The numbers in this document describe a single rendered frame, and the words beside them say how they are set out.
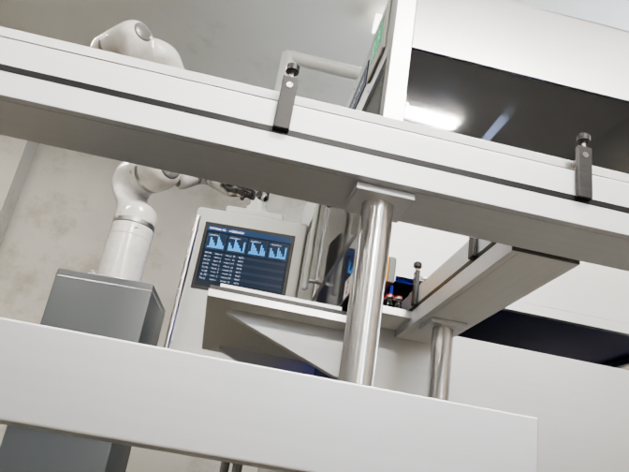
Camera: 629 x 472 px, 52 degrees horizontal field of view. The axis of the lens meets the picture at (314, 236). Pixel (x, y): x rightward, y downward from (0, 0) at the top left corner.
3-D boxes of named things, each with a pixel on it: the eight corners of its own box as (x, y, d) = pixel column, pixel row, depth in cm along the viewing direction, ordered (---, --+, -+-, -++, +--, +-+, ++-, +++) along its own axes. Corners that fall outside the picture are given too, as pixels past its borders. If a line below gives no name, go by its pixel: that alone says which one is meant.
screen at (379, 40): (369, 83, 240) (375, 38, 248) (386, 48, 220) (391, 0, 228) (366, 83, 239) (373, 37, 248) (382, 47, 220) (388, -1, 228)
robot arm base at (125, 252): (72, 272, 169) (92, 209, 176) (89, 294, 187) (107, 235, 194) (144, 285, 169) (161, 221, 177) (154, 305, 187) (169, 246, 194)
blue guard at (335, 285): (274, 384, 361) (280, 352, 368) (359, 282, 183) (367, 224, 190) (273, 384, 361) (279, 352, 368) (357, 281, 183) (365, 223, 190)
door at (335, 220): (315, 298, 274) (334, 176, 297) (339, 262, 232) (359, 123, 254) (314, 297, 274) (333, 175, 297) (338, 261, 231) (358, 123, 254)
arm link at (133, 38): (157, 195, 200) (192, 184, 190) (125, 199, 191) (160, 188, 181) (124, 35, 199) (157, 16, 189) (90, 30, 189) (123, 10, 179)
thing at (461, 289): (388, 336, 173) (394, 281, 179) (444, 346, 174) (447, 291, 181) (504, 248, 110) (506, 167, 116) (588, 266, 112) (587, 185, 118)
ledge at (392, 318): (407, 332, 173) (407, 325, 174) (423, 320, 161) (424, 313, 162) (357, 322, 172) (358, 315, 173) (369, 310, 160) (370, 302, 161)
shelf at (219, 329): (330, 373, 239) (331, 367, 239) (384, 330, 175) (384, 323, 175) (201, 348, 233) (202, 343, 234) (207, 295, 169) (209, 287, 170)
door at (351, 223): (340, 261, 231) (359, 123, 254) (371, 214, 192) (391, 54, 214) (338, 261, 231) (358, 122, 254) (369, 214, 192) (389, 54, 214)
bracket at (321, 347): (339, 379, 179) (345, 333, 184) (342, 377, 176) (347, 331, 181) (217, 356, 175) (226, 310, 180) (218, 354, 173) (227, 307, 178)
